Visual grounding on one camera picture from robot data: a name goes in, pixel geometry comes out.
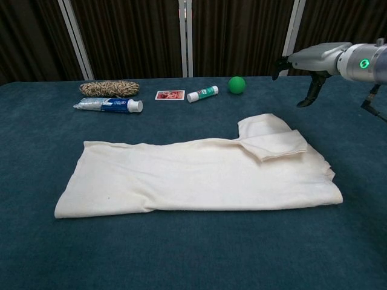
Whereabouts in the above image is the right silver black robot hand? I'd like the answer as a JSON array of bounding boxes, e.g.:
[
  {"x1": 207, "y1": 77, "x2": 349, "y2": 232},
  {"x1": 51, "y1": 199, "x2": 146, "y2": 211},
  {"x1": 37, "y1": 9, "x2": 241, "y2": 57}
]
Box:
[{"x1": 272, "y1": 42, "x2": 353, "y2": 108}]

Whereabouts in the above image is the white T-shirt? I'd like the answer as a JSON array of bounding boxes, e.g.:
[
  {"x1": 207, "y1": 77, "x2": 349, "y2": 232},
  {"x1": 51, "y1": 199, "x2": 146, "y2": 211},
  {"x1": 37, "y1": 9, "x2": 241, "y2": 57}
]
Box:
[{"x1": 53, "y1": 112, "x2": 344, "y2": 220}]

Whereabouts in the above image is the dark folding screen panel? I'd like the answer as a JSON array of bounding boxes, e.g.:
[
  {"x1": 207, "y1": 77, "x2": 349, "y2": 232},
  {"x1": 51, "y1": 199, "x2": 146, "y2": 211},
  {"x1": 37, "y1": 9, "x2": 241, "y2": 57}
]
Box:
[
  {"x1": 284, "y1": 0, "x2": 387, "y2": 77},
  {"x1": 65, "y1": 0, "x2": 187, "y2": 81},
  {"x1": 0, "y1": 0, "x2": 88, "y2": 86},
  {"x1": 184, "y1": 0, "x2": 300, "y2": 78}
]

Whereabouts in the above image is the green ball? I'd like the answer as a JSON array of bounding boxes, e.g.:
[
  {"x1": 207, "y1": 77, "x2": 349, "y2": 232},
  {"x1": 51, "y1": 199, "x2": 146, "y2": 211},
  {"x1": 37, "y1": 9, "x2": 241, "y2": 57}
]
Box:
[{"x1": 227, "y1": 76, "x2": 247, "y2": 95}]

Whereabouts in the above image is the green white glue stick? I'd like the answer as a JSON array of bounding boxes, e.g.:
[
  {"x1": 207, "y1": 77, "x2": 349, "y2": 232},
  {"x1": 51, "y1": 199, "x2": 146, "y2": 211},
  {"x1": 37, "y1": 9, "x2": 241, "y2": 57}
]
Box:
[{"x1": 186, "y1": 85, "x2": 219, "y2": 104}]

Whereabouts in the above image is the red playing card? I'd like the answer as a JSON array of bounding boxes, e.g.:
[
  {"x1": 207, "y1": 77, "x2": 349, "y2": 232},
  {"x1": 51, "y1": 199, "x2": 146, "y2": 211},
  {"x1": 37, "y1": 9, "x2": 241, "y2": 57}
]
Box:
[{"x1": 154, "y1": 89, "x2": 186, "y2": 101}]

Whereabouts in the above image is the blue white toothpaste tube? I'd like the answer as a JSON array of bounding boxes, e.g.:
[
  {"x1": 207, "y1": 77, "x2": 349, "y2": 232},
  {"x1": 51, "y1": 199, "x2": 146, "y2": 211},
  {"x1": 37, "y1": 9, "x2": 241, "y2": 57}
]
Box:
[{"x1": 73, "y1": 97, "x2": 144, "y2": 115}]

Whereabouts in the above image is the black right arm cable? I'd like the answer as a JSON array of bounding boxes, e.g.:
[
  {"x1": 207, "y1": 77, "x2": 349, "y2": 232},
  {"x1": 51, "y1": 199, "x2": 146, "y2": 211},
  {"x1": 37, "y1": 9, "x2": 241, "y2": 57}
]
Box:
[{"x1": 360, "y1": 83, "x2": 387, "y2": 123}]

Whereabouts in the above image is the beige braided rope bundle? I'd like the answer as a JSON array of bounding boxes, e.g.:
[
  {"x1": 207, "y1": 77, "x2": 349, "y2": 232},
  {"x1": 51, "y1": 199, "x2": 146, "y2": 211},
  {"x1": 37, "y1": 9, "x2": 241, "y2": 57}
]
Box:
[{"x1": 79, "y1": 80, "x2": 141, "y2": 98}]

